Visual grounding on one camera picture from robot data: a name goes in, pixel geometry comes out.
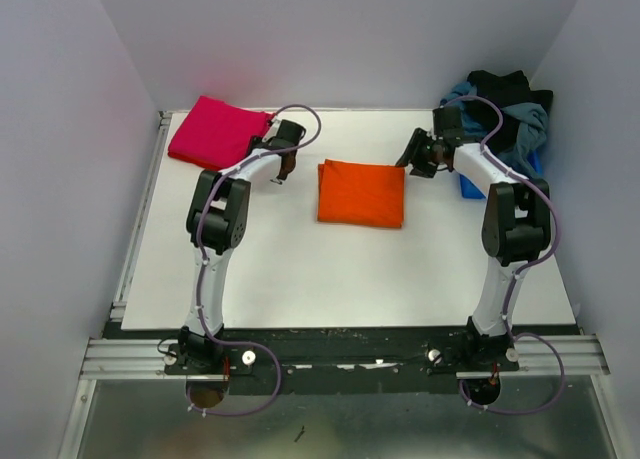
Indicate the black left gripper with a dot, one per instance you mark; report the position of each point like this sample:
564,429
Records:
258,140

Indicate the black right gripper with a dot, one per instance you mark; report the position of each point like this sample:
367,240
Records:
415,144

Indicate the pink t-shirt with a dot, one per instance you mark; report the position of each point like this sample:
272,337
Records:
220,130

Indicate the orange t-shirt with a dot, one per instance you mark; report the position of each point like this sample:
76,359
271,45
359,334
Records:
367,195

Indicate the red t-shirt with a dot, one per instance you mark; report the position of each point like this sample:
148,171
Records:
201,160

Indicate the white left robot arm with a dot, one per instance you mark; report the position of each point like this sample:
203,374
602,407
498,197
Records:
217,222

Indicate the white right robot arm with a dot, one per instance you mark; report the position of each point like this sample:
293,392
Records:
516,226

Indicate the blue plastic bin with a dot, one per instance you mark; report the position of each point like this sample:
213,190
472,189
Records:
470,190

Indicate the black crumpled t-shirt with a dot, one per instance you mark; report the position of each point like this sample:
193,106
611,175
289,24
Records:
525,111

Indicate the grey-blue crumpled t-shirt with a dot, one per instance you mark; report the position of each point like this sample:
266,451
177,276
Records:
482,119

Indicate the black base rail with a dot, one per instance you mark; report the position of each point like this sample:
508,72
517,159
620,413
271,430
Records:
454,341

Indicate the aluminium frame rail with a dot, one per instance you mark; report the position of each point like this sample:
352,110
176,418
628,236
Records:
123,359

